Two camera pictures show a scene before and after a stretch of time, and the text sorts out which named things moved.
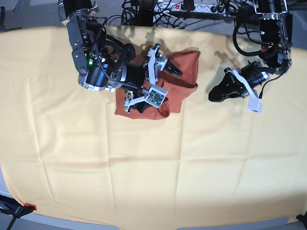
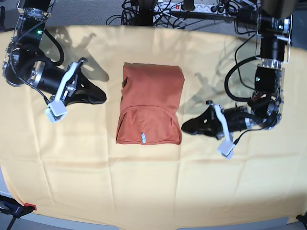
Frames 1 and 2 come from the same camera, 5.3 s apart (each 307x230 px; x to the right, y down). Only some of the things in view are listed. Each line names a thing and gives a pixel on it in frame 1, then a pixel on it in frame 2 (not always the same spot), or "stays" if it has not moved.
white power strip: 177,7 stays
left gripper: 140,76 -> 79,88
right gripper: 231,86 -> 238,118
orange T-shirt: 178,87 -> 151,98
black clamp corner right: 303,218 stays
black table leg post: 146,13 stays
